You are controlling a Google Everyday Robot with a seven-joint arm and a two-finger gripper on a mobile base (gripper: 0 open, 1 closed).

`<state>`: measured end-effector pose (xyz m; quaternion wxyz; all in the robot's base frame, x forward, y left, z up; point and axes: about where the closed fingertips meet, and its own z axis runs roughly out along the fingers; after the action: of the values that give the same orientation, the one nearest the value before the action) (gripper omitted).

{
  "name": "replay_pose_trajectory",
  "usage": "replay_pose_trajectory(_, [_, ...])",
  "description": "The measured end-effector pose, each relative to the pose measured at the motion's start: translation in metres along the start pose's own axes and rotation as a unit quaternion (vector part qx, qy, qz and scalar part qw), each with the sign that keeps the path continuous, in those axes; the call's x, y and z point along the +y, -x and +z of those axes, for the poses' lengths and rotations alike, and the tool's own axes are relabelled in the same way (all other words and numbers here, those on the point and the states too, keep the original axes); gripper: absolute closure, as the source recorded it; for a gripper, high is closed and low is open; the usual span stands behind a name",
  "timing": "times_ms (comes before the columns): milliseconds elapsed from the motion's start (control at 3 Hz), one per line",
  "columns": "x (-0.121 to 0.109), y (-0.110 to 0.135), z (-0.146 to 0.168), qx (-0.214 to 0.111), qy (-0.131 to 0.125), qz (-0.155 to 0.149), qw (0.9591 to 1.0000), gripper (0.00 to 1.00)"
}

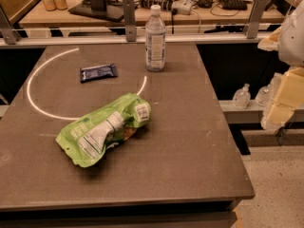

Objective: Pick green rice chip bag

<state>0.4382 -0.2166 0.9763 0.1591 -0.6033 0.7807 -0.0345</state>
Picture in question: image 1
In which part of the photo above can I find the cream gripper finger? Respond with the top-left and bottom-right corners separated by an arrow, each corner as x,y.
261,66 -> 304,130
257,27 -> 281,51

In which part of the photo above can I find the green rice chip bag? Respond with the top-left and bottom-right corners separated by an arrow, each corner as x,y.
56,93 -> 151,168

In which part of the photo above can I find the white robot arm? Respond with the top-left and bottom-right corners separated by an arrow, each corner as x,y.
257,10 -> 304,130

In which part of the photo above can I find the clear sanitizer bottle right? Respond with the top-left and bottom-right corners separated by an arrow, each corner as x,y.
255,85 -> 270,106

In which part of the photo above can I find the clear sanitizer bottle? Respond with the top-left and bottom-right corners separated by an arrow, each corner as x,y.
232,84 -> 251,109
255,85 -> 270,106

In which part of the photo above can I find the clear sanitizer bottle left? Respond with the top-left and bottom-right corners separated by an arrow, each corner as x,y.
232,84 -> 251,109

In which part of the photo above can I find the black device on desk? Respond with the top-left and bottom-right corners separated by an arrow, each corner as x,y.
221,0 -> 247,10

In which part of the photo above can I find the white power strip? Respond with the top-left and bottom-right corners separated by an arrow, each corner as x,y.
172,0 -> 196,15

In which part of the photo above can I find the clear plastic water bottle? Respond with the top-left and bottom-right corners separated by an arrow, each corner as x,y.
145,5 -> 166,71

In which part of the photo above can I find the dark blue snack bar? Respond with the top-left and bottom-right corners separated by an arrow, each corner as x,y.
80,64 -> 118,84

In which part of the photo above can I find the black monitor stand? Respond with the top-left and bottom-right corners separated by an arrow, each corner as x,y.
68,0 -> 135,24

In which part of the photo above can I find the wooden background desk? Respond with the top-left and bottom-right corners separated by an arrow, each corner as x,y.
19,0 -> 283,29

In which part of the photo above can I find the grey metal rail frame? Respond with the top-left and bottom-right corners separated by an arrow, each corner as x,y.
1,0 -> 283,48

